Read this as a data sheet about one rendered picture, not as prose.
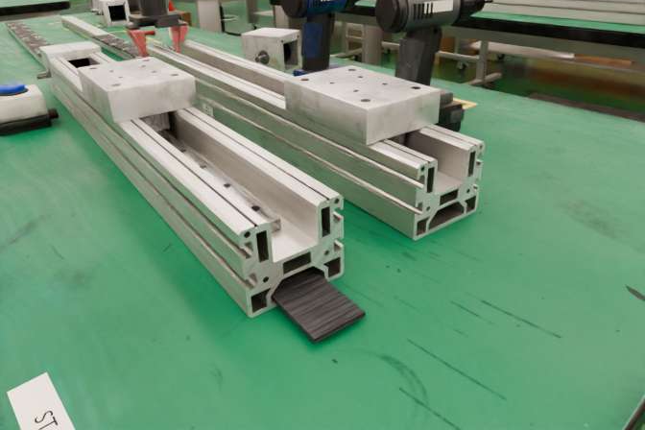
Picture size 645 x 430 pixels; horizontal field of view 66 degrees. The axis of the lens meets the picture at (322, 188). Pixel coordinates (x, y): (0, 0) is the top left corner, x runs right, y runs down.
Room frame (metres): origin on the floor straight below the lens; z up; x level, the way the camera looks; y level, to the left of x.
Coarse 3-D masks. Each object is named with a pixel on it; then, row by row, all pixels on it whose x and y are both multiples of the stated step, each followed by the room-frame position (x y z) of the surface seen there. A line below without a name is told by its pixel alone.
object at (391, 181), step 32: (192, 64) 0.88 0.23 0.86; (224, 64) 0.93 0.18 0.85; (256, 64) 0.87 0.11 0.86; (224, 96) 0.77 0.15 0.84; (256, 96) 0.68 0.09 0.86; (256, 128) 0.69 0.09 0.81; (288, 128) 0.61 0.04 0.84; (320, 128) 0.56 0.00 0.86; (288, 160) 0.62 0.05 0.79; (320, 160) 0.57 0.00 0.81; (352, 160) 0.50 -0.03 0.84; (384, 160) 0.46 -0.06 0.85; (416, 160) 0.44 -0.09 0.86; (448, 160) 0.49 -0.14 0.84; (480, 160) 0.48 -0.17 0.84; (352, 192) 0.50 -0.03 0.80; (384, 192) 0.48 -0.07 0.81; (416, 192) 0.42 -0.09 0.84; (448, 192) 0.45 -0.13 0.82; (416, 224) 0.43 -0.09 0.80; (448, 224) 0.46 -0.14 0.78
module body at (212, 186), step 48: (144, 144) 0.50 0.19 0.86; (192, 144) 0.58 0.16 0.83; (240, 144) 0.49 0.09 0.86; (144, 192) 0.53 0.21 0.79; (192, 192) 0.39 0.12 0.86; (240, 192) 0.43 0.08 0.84; (288, 192) 0.39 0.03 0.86; (336, 192) 0.38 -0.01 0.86; (192, 240) 0.41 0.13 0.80; (240, 240) 0.32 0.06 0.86; (288, 240) 0.36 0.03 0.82; (336, 240) 0.38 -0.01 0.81; (240, 288) 0.32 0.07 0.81
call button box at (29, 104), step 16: (0, 96) 0.80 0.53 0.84; (16, 96) 0.80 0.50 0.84; (32, 96) 0.81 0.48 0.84; (0, 112) 0.78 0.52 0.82; (16, 112) 0.79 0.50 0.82; (32, 112) 0.80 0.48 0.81; (48, 112) 0.84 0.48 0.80; (0, 128) 0.77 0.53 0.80; (16, 128) 0.79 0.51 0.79; (32, 128) 0.80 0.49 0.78
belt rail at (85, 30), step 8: (64, 16) 2.05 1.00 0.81; (72, 16) 2.04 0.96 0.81; (64, 24) 2.00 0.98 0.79; (72, 24) 1.87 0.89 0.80; (80, 24) 1.82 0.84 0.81; (88, 24) 1.82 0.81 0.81; (80, 32) 1.78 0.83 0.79; (88, 32) 1.67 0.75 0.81; (96, 32) 1.64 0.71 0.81; (104, 32) 1.64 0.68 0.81; (96, 40) 1.60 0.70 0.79; (112, 48) 1.47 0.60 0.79; (120, 56) 1.39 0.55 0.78; (128, 56) 1.35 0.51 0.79
